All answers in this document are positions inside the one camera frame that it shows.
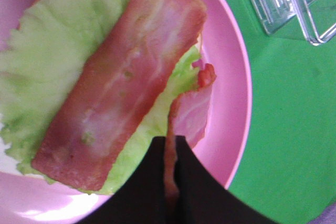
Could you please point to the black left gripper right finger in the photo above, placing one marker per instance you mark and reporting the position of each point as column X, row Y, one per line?
column 201, row 198

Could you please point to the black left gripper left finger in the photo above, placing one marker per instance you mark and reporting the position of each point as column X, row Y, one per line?
column 141, row 198

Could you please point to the bacon strip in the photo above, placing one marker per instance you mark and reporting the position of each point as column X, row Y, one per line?
column 118, row 86
column 188, row 118

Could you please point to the green lettuce leaf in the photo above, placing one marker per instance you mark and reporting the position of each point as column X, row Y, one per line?
column 183, row 78

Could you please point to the green tablecloth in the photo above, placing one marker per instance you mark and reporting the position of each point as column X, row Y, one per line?
column 287, row 171

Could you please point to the pink round plate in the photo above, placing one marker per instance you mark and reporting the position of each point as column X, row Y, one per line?
column 28, row 199

